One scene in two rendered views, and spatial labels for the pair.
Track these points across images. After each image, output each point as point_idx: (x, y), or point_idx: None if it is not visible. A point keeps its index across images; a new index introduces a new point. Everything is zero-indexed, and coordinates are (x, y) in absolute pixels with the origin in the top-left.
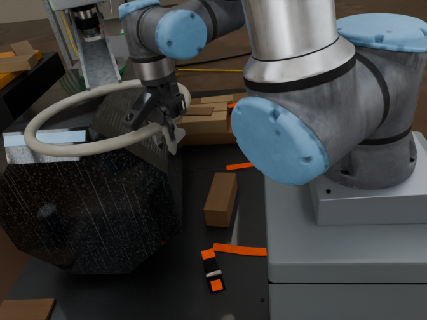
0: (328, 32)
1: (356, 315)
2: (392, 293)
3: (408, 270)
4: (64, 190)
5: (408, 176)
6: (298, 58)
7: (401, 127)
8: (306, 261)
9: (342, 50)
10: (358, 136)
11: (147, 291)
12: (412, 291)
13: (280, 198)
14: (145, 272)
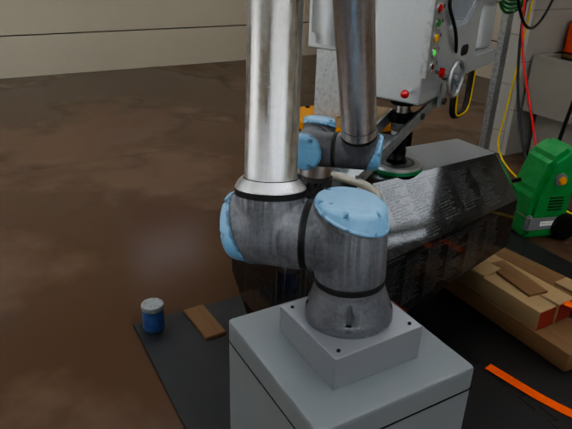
0: (263, 174)
1: (260, 421)
2: (271, 410)
3: (276, 389)
4: None
5: (338, 336)
6: (245, 180)
7: (333, 284)
8: (241, 334)
9: (265, 188)
10: (268, 250)
11: None
12: (279, 418)
13: None
14: None
